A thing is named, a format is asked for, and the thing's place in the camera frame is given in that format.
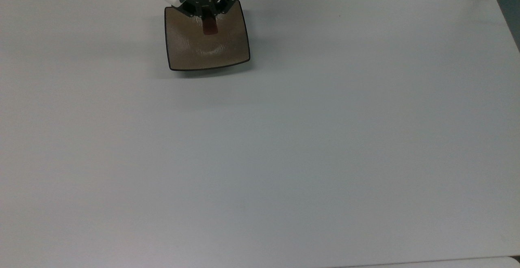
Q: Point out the square brown ceramic plate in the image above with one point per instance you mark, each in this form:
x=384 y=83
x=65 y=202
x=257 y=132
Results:
x=207 y=48

